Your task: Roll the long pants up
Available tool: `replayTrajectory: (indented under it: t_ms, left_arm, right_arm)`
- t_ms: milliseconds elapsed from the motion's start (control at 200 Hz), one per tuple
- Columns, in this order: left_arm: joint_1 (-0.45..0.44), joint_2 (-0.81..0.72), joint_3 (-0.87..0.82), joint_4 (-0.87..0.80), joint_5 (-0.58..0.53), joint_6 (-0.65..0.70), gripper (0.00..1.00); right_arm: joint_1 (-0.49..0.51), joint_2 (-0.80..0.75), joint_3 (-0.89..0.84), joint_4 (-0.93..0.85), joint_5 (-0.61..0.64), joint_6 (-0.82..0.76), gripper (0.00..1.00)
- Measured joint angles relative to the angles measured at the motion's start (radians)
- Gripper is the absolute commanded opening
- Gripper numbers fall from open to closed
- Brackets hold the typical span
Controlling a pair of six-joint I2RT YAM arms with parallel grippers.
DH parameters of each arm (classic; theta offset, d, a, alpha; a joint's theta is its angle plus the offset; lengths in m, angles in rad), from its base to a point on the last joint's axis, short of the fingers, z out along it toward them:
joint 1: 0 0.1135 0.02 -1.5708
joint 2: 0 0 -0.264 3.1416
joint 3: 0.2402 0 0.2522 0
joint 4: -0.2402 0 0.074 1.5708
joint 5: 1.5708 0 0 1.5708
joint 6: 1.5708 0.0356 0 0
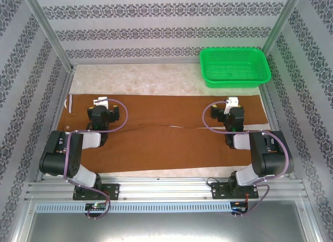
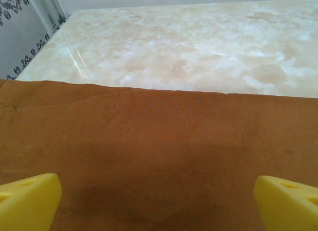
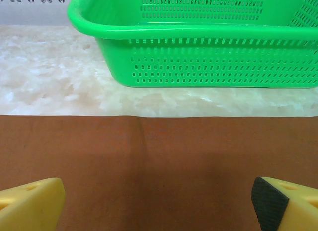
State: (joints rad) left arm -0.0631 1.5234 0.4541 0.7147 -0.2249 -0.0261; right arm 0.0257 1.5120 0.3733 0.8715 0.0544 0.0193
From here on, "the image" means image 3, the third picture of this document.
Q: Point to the green plastic basket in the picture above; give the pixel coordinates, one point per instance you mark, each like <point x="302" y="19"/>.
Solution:
<point x="203" y="47"/>

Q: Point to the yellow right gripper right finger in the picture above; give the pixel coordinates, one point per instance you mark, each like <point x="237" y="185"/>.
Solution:
<point x="285" y="206"/>

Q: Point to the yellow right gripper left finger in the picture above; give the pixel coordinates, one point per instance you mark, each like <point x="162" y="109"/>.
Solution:
<point x="29" y="206"/>

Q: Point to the brown long pants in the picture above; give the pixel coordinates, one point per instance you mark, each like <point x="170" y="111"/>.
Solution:
<point x="159" y="161"/>

